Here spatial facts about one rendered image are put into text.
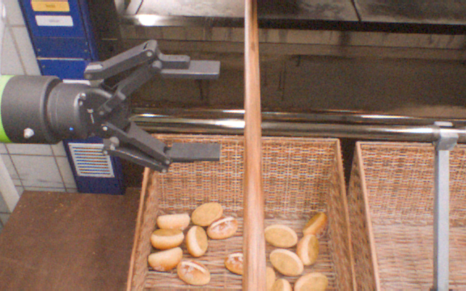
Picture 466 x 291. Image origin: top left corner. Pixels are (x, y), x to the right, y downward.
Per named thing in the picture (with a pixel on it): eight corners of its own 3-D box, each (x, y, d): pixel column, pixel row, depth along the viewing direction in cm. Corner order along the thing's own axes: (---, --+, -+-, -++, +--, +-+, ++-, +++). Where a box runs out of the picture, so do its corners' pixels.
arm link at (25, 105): (13, 162, 58) (-11, 106, 52) (43, 109, 67) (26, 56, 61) (57, 163, 58) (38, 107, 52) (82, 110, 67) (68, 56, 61)
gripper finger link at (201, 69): (164, 65, 56) (163, 59, 55) (220, 65, 56) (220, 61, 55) (160, 78, 53) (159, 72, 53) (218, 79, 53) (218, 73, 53)
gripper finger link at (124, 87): (111, 101, 60) (102, 94, 60) (167, 54, 55) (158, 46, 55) (103, 119, 57) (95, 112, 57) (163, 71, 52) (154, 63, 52)
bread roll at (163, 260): (182, 246, 124) (187, 265, 123) (180, 245, 130) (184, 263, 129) (146, 255, 121) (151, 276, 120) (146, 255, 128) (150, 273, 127)
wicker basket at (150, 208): (157, 194, 149) (148, 130, 131) (327, 199, 147) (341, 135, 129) (129, 335, 113) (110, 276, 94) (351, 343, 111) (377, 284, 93)
